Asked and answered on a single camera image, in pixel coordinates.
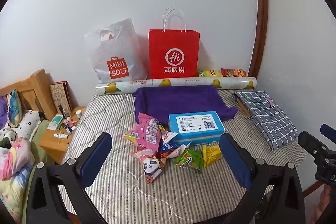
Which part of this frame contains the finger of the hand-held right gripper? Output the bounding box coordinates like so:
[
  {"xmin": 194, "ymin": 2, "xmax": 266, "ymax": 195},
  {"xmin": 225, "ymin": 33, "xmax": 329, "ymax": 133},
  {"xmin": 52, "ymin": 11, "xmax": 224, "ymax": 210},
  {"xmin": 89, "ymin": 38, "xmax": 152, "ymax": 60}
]
[
  {"xmin": 298, "ymin": 130, "xmax": 332, "ymax": 161},
  {"xmin": 320, "ymin": 123, "xmax": 336, "ymax": 142}
]

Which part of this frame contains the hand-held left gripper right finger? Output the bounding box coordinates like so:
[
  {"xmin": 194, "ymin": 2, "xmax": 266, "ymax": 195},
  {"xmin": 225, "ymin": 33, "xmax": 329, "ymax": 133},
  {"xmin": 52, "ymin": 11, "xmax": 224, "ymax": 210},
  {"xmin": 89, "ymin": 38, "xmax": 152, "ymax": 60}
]
[{"xmin": 219, "ymin": 133, "xmax": 306, "ymax": 224}]

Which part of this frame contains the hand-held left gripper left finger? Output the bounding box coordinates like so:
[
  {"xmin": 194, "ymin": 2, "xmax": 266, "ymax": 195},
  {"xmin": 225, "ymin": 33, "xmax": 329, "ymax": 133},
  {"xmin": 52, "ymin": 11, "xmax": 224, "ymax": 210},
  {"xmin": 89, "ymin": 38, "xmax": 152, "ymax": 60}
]
[{"xmin": 25, "ymin": 132, "xmax": 113, "ymax": 224}]

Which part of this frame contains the yellow snack packet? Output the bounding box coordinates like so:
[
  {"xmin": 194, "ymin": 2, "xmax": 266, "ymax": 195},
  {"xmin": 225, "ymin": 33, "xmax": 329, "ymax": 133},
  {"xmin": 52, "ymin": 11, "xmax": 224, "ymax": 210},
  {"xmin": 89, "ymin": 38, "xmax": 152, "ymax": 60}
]
[{"xmin": 202, "ymin": 144, "xmax": 223, "ymax": 168}]

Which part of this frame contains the pink snack packet red print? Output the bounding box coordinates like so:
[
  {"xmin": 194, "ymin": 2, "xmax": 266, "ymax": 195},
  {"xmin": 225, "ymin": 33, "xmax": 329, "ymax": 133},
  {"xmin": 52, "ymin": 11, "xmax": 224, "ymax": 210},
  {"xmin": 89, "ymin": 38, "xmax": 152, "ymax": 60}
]
[{"xmin": 131, "ymin": 148, "xmax": 158, "ymax": 162}]

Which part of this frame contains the green snack packet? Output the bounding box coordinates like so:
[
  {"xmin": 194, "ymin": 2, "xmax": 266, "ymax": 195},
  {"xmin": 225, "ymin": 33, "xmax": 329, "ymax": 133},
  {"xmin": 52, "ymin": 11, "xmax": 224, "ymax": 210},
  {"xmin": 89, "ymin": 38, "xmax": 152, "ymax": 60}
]
[{"xmin": 173, "ymin": 148, "xmax": 204, "ymax": 171}]

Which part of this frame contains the pink cartoon snack packet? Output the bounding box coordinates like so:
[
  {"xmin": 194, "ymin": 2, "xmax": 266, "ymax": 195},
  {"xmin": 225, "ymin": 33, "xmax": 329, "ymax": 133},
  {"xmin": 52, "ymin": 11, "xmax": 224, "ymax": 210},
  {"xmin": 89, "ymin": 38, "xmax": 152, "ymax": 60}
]
[{"xmin": 123, "ymin": 112, "xmax": 161, "ymax": 152}]

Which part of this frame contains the long white pink snack packet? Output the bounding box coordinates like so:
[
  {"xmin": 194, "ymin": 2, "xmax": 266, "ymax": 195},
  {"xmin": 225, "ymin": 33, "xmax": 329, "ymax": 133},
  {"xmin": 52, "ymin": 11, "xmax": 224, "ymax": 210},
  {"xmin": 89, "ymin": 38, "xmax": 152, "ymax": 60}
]
[{"xmin": 160, "ymin": 130, "xmax": 176, "ymax": 144}]

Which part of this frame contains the person's right hand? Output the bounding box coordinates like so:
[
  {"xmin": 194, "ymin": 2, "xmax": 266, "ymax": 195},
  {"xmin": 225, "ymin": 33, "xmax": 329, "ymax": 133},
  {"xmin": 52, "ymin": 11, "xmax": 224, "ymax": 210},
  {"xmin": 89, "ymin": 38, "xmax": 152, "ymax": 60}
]
[{"xmin": 316, "ymin": 183, "xmax": 336, "ymax": 224}]

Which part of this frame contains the wooden nightstand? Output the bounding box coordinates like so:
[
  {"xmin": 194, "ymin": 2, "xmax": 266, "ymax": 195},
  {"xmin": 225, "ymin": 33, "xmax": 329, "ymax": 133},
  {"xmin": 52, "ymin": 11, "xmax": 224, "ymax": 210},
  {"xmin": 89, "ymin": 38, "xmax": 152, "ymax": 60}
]
[{"xmin": 39, "ymin": 106, "xmax": 87, "ymax": 164}]

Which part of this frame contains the grey checkered cloth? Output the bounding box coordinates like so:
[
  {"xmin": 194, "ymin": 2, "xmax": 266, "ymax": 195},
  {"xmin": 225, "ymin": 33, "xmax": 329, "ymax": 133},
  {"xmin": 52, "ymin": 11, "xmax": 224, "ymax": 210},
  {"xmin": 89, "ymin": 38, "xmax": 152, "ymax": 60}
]
[{"xmin": 232, "ymin": 91, "xmax": 300, "ymax": 151}]

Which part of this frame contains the brown flat board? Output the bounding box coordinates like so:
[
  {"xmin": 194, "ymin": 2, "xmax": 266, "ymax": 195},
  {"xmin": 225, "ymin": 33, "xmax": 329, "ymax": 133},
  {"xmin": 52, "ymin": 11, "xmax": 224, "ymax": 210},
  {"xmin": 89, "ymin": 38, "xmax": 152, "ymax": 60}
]
[{"xmin": 237, "ymin": 99, "xmax": 255, "ymax": 119}]

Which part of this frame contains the blue cardboard box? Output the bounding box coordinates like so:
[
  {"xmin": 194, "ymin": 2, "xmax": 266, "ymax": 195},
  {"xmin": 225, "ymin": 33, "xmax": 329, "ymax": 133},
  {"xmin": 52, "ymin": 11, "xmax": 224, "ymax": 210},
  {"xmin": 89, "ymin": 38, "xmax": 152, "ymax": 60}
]
[{"xmin": 168, "ymin": 111, "xmax": 226, "ymax": 146}]

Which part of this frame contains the panda print snack packet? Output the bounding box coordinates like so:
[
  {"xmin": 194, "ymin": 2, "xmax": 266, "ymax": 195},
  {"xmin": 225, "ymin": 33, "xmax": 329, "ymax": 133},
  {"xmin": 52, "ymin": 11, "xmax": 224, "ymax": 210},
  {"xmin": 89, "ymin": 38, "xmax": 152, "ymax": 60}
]
[{"xmin": 143, "ymin": 156, "xmax": 164, "ymax": 184}]

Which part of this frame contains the white green cosmetic box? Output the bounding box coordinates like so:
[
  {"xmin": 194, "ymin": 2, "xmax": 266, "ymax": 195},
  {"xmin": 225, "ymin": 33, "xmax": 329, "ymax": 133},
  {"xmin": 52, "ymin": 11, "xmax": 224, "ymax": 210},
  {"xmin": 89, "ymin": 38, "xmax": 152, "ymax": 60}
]
[{"xmin": 47, "ymin": 114, "xmax": 65, "ymax": 131}]

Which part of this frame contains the green bed sheet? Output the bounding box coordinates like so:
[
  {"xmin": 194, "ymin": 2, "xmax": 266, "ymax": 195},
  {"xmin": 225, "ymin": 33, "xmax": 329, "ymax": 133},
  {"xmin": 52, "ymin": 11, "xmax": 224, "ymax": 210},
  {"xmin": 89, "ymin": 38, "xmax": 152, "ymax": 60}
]
[{"xmin": 22, "ymin": 119, "xmax": 54, "ymax": 216}]

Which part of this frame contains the red small snack packet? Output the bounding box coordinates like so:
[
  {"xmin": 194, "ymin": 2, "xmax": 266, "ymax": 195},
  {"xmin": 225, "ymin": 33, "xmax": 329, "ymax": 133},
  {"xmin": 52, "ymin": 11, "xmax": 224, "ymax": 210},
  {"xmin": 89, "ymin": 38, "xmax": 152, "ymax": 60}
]
[{"xmin": 157, "ymin": 151, "xmax": 174, "ymax": 161}]

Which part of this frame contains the blue small snack packet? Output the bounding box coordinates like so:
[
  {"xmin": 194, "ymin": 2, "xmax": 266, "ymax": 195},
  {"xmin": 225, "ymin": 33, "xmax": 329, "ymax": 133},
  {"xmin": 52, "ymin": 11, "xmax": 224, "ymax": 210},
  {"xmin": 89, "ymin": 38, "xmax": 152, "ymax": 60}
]
[{"xmin": 160, "ymin": 141, "xmax": 174, "ymax": 152}]

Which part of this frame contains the patterned flat box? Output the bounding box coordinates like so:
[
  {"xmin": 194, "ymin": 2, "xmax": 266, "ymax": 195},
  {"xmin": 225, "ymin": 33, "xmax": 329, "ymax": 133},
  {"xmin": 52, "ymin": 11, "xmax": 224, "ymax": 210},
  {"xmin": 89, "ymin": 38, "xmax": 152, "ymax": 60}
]
[{"xmin": 50, "ymin": 80, "xmax": 72, "ymax": 114}]

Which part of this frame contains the white floral pillow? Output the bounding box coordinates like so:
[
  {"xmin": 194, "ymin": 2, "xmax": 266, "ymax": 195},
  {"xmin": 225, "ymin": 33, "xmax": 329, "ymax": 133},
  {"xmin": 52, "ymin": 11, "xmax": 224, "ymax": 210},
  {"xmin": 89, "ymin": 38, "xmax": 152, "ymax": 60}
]
[{"xmin": 17, "ymin": 110, "xmax": 41, "ymax": 138}]

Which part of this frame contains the pink star print blanket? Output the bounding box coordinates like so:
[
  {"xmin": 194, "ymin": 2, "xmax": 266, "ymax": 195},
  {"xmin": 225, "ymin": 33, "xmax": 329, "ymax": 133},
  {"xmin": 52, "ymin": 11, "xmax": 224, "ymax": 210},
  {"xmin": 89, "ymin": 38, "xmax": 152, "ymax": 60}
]
[{"xmin": 0, "ymin": 139, "xmax": 36, "ymax": 180}]

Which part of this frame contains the purple towel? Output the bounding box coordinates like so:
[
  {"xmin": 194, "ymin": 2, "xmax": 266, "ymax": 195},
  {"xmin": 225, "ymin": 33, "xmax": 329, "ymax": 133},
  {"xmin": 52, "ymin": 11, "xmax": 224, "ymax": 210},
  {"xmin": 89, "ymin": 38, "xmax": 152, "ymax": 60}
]
[{"xmin": 132, "ymin": 85, "xmax": 238, "ymax": 127}]

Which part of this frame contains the red orange snack bag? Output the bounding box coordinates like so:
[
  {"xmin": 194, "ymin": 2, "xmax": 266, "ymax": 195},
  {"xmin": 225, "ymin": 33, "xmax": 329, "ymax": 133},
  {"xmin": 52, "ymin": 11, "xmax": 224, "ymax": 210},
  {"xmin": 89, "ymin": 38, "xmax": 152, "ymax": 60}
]
[{"xmin": 221, "ymin": 68, "xmax": 247, "ymax": 77}]

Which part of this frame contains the yellow snack bag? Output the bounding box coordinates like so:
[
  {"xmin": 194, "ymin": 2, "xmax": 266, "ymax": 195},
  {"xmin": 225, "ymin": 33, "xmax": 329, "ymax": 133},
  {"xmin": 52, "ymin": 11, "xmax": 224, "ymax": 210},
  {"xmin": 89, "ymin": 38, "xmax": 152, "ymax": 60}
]
[{"xmin": 198, "ymin": 69, "xmax": 223, "ymax": 78}]

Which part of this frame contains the wooden bed headboard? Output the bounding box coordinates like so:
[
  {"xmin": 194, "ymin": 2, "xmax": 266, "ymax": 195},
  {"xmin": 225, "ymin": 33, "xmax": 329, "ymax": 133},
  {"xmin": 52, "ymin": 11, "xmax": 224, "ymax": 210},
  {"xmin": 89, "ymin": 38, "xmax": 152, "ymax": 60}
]
[{"xmin": 0, "ymin": 69, "xmax": 57, "ymax": 114}]

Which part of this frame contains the fruit print paper roll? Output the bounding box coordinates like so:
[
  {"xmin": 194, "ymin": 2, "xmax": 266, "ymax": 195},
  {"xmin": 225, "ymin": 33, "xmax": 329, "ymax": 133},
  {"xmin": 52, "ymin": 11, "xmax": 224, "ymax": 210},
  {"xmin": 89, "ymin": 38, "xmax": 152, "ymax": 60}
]
[{"xmin": 95, "ymin": 76, "xmax": 257, "ymax": 95}]

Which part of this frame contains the colourful striped pillow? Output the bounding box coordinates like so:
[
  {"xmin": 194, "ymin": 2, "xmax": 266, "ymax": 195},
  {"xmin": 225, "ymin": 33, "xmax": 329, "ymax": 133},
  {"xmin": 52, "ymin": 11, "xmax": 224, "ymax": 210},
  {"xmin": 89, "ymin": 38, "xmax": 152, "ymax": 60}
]
[{"xmin": 7, "ymin": 90, "xmax": 21, "ymax": 127}]

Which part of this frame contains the white plastic shopping bag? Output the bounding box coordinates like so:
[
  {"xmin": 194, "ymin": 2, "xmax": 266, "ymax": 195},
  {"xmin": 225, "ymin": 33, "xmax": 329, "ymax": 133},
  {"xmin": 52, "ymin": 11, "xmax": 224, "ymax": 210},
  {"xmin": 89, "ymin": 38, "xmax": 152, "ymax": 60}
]
[{"xmin": 84, "ymin": 18, "xmax": 148, "ymax": 83}]

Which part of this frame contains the red paper carrier bag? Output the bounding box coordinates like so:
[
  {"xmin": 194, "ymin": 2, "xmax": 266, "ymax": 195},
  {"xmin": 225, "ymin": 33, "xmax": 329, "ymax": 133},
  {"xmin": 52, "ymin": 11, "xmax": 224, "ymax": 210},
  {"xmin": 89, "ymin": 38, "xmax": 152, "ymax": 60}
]
[{"xmin": 148, "ymin": 7, "xmax": 201, "ymax": 80}]

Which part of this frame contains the brown wooden door frame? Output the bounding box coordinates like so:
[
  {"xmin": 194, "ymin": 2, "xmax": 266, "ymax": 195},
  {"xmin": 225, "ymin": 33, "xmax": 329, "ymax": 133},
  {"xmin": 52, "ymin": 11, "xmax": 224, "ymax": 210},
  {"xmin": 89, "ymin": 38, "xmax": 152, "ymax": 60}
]
[{"xmin": 248, "ymin": 0, "xmax": 269, "ymax": 77}]

